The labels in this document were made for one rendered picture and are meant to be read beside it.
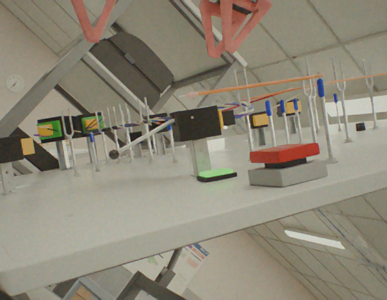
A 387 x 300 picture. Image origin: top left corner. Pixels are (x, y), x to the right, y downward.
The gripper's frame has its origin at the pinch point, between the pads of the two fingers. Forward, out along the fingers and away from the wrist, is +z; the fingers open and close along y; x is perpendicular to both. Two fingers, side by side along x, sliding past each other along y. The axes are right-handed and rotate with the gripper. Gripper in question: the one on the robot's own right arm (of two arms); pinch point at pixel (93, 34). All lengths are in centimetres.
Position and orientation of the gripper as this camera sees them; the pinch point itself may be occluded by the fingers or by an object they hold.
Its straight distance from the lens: 65.0
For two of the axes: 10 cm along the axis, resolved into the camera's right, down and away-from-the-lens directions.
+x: -9.7, -0.1, -2.4
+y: -2.4, -0.2, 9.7
